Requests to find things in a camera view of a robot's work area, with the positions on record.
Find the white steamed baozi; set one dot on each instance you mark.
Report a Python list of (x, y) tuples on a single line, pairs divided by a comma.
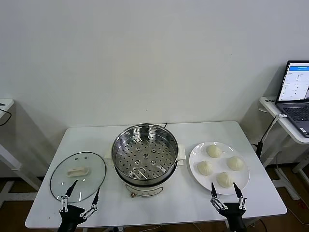
[(235, 163), (205, 168), (214, 151), (224, 180)]

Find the small red floor object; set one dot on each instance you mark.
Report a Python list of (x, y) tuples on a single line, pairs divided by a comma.
[(301, 205)]

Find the stainless steel steamer basket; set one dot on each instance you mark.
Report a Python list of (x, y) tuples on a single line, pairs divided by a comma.
[(144, 166)]

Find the round glass pot lid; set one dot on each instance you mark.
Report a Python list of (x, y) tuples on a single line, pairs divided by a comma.
[(60, 174)]

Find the round white plate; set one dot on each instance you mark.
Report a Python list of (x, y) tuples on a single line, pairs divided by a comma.
[(218, 166)]

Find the black upright stand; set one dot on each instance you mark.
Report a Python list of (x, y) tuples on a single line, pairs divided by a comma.
[(260, 147)]

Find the white floor power strip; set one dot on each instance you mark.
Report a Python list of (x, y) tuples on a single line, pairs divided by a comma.
[(116, 229)]

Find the white laptop side table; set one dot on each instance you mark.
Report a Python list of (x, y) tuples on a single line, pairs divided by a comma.
[(270, 106)]

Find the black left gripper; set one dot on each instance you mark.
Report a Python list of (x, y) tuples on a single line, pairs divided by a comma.
[(70, 213)]

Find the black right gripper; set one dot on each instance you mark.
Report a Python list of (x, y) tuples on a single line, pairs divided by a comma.
[(234, 215)]

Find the grey open laptop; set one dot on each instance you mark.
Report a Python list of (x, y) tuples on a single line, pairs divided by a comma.
[(294, 113)]

